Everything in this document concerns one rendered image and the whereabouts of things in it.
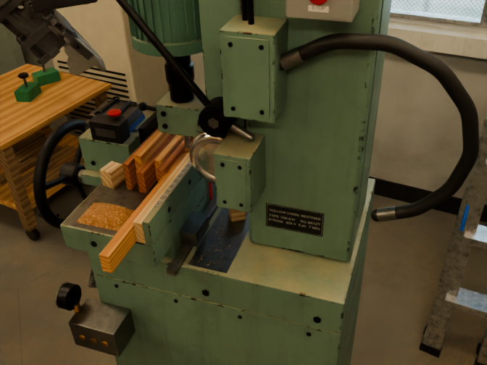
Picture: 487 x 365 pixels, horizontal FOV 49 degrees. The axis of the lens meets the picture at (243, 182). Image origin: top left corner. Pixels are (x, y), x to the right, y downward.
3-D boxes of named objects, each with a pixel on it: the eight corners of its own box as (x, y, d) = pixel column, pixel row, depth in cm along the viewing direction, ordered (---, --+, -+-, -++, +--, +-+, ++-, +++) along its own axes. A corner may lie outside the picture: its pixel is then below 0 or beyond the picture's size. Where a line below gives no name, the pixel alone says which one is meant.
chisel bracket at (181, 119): (172, 124, 123) (168, 90, 118) (229, 132, 119) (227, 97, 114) (158, 139, 117) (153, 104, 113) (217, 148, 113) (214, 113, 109)
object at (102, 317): (92, 319, 133) (85, 297, 129) (135, 331, 130) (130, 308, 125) (72, 345, 127) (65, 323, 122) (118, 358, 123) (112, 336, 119)
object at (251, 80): (238, 96, 96) (235, 14, 88) (287, 103, 94) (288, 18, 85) (222, 118, 90) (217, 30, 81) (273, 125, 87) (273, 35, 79)
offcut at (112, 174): (114, 176, 121) (111, 160, 119) (125, 179, 120) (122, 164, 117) (102, 185, 118) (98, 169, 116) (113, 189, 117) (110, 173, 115)
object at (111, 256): (221, 119, 142) (220, 106, 140) (228, 120, 142) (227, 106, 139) (102, 271, 96) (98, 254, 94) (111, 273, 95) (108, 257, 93)
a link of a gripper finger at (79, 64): (88, 86, 107) (52, 54, 101) (109, 66, 106) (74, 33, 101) (90, 92, 105) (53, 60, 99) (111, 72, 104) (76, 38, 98)
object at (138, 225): (239, 105, 148) (238, 89, 146) (246, 106, 148) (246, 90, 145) (135, 242, 102) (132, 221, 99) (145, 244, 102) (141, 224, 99)
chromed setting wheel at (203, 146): (195, 175, 110) (190, 122, 103) (252, 185, 107) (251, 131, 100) (189, 183, 108) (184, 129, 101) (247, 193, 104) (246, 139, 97)
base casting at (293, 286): (174, 171, 157) (171, 144, 151) (372, 206, 140) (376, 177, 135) (91, 274, 122) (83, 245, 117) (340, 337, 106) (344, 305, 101)
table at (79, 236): (156, 111, 160) (153, 93, 156) (252, 125, 151) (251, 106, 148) (27, 239, 113) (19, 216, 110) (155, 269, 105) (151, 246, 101)
